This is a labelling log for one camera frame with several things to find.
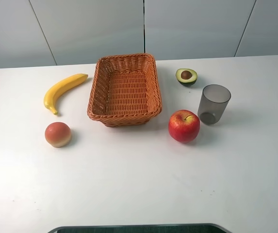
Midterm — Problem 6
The grey translucent plastic cup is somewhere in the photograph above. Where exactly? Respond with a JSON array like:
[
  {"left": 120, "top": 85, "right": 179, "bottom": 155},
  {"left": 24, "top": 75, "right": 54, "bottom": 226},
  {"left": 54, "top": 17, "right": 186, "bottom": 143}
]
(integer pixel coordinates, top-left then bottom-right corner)
[{"left": 197, "top": 84, "right": 231, "bottom": 125}]

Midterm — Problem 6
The red apple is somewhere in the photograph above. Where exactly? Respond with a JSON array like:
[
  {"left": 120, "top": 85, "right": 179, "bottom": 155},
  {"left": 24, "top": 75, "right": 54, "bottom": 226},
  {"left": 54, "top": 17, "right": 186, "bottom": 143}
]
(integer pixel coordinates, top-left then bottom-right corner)
[{"left": 168, "top": 110, "right": 200, "bottom": 143}]

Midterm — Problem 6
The pink peach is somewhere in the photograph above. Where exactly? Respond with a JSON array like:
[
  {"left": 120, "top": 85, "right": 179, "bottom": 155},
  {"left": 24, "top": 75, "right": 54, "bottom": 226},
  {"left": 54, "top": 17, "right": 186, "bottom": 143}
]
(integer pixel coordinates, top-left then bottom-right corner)
[{"left": 45, "top": 122, "right": 72, "bottom": 148}]

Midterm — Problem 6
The yellow banana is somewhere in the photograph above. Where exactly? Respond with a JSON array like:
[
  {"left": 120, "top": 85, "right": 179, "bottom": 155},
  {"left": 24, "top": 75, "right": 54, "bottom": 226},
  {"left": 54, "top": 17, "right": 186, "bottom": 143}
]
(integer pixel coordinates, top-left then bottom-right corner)
[{"left": 44, "top": 73, "right": 88, "bottom": 115}]

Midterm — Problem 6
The halved avocado with pit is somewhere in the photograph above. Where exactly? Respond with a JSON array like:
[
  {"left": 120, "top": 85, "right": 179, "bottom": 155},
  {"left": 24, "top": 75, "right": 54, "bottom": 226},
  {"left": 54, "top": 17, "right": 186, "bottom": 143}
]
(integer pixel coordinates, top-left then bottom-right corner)
[{"left": 176, "top": 68, "right": 197, "bottom": 86}]

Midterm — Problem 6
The orange wicker basket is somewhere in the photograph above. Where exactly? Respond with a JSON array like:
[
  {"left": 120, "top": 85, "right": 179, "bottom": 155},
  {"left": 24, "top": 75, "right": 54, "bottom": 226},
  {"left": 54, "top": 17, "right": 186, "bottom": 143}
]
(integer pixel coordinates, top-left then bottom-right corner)
[{"left": 87, "top": 53, "right": 162, "bottom": 127}]

